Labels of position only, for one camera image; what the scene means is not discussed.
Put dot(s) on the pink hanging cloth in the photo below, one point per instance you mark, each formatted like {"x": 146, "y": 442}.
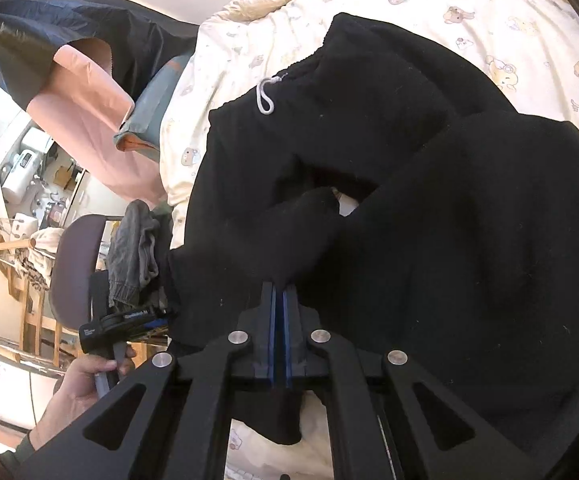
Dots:
{"x": 84, "y": 110}

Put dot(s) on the dark hanging jacket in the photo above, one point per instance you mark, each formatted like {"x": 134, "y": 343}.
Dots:
{"x": 69, "y": 20}

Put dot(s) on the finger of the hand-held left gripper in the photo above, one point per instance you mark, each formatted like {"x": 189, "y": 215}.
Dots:
{"x": 158, "y": 327}

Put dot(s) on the grey garment on chair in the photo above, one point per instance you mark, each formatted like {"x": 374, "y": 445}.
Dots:
{"x": 134, "y": 250}

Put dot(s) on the dark purple chair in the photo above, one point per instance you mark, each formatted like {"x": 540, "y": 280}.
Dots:
{"x": 74, "y": 270}

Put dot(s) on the person's left forearm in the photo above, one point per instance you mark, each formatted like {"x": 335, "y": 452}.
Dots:
{"x": 19, "y": 455}

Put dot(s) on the teal mattress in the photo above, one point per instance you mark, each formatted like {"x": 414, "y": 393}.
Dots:
{"x": 154, "y": 100}

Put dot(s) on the wooden rack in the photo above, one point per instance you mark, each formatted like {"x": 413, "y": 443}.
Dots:
{"x": 31, "y": 310}

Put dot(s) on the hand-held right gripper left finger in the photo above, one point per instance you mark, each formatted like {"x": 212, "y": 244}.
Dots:
{"x": 271, "y": 355}

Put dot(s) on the cream cloth pile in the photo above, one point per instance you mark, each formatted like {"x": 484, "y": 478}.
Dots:
{"x": 44, "y": 245}

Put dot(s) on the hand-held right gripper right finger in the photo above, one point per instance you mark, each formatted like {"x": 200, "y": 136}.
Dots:
{"x": 288, "y": 355}

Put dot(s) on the white sewing machine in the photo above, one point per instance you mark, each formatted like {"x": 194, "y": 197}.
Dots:
{"x": 24, "y": 165}

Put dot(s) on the black pants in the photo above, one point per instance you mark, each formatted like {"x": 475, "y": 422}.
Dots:
{"x": 469, "y": 210}

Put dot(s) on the person's left hand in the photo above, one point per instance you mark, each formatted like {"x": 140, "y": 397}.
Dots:
{"x": 76, "y": 395}

